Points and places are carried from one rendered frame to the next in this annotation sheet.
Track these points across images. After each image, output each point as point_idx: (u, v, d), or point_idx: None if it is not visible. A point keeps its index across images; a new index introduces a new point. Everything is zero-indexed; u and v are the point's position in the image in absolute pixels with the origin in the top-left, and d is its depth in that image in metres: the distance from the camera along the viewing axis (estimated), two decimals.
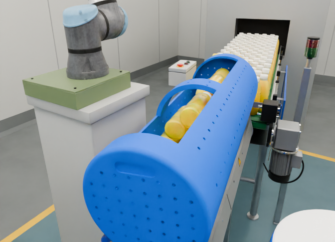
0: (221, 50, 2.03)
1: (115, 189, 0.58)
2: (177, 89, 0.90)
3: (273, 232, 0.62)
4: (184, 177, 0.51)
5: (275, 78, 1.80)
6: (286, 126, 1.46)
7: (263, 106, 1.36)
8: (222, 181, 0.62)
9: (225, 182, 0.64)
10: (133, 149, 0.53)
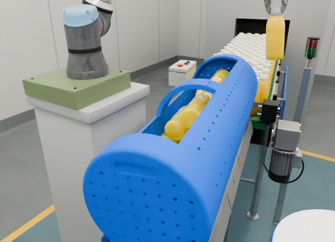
0: (221, 50, 2.03)
1: (115, 189, 0.58)
2: (177, 89, 0.90)
3: (273, 232, 0.62)
4: (184, 178, 0.51)
5: (275, 78, 1.80)
6: (286, 126, 1.46)
7: (263, 106, 1.36)
8: (222, 182, 0.62)
9: (225, 183, 0.64)
10: (133, 150, 0.53)
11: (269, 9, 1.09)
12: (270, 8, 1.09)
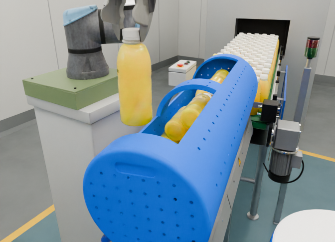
0: (221, 50, 2.03)
1: (115, 189, 0.58)
2: (177, 89, 0.90)
3: (273, 232, 0.62)
4: (184, 178, 0.51)
5: (275, 78, 1.80)
6: (286, 126, 1.46)
7: (263, 106, 1.36)
8: (222, 182, 0.62)
9: (225, 183, 0.64)
10: (133, 150, 0.53)
11: (120, 30, 0.55)
12: (121, 28, 0.55)
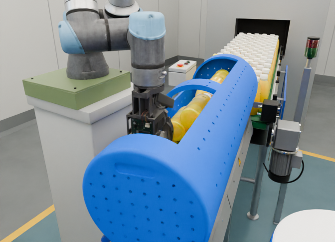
0: (221, 50, 2.03)
1: (115, 189, 0.58)
2: (177, 90, 0.90)
3: (273, 232, 0.62)
4: (184, 178, 0.51)
5: (275, 78, 1.80)
6: (286, 126, 1.46)
7: (263, 106, 1.36)
8: (222, 182, 0.62)
9: (225, 183, 0.64)
10: (133, 150, 0.53)
11: None
12: None
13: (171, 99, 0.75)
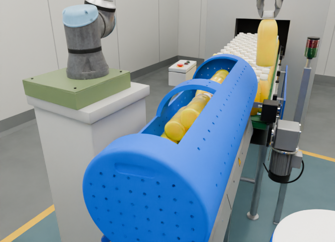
0: (221, 50, 2.03)
1: (115, 189, 0.58)
2: (177, 90, 0.90)
3: (273, 232, 0.62)
4: (184, 178, 0.51)
5: (275, 78, 1.80)
6: (286, 126, 1.46)
7: (263, 106, 1.36)
8: (222, 182, 0.62)
9: (225, 183, 0.64)
10: (133, 150, 0.53)
11: (262, 12, 1.02)
12: (262, 11, 1.03)
13: None
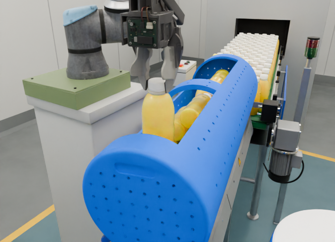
0: (221, 50, 2.03)
1: (115, 189, 0.58)
2: (177, 90, 0.90)
3: (273, 232, 0.62)
4: (184, 178, 0.51)
5: (275, 78, 1.80)
6: (286, 126, 1.46)
7: (263, 106, 1.36)
8: (222, 182, 0.62)
9: (225, 183, 0.64)
10: (133, 150, 0.53)
11: (146, 81, 0.57)
12: (147, 79, 0.58)
13: (180, 10, 0.57)
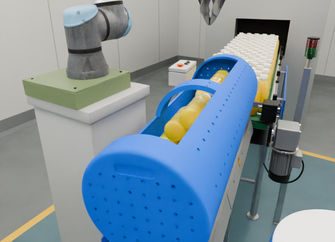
0: (221, 50, 2.03)
1: (114, 190, 0.58)
2: (176, 90, 0.90)
3: (273, 232, 0.62)
4: (184, 179, 0.51)
5: (275, 78, 1.80)
6: (286, 126, 1.46)
7: (263, 106, 1.36)
8: (222, 183, 0.62)
9: (224, 184, 0.64)
10: (132, 151, 0.53)
11: (209, 18, 0.86)
12: (209, 17, 0.87)
13: None
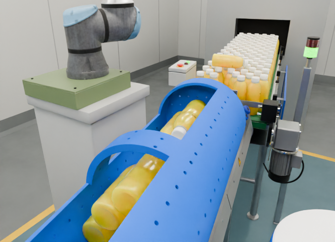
0: (221, 50, 2.03)
1: None
2: (111, 149, 0.57)
3: (273, 232, 0.62)
4: None
5: (275, 78, 1.80)
6: (286, 126, 1.46)
7: (263, 106, 1.36)
8: None
9: None
10: None
11: None
12: None
13: None
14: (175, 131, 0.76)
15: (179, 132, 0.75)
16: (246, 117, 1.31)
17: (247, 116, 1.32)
